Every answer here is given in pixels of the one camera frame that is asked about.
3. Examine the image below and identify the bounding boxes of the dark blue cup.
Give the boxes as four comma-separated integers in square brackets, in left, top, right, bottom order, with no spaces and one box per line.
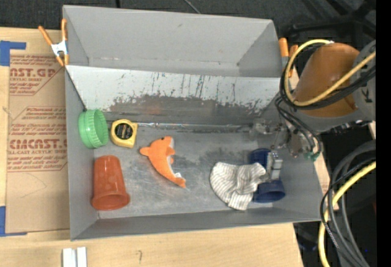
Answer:
[247,148,287,204]

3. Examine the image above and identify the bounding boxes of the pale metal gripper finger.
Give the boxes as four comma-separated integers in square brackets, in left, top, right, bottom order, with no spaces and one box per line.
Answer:
[272,152,284,181]
[265,151,276,180]

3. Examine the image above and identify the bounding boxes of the grey metal bin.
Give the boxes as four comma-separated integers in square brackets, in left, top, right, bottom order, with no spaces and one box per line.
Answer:
[62,5,324,241]

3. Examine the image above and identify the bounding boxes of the orange toy dolphin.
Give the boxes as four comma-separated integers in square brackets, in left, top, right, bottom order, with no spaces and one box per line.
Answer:
[139,136,187,189]

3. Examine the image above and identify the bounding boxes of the yellow tape measure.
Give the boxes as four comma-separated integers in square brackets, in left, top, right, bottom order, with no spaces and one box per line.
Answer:
[109,119,139,149]

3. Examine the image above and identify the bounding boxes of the orange plastic cup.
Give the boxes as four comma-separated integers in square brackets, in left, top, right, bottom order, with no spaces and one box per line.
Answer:
[90,155,131,211]

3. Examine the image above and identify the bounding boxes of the white striped cloth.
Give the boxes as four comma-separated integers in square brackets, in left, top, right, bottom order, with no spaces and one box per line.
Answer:
[209,161,268,211]

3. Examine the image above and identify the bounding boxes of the brown cardboard board red print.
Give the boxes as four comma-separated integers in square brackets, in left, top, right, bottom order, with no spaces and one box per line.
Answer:
[0,26,71,238]

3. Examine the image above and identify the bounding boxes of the green plastic cup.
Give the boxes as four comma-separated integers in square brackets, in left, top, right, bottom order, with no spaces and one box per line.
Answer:
[78,109,109,150]

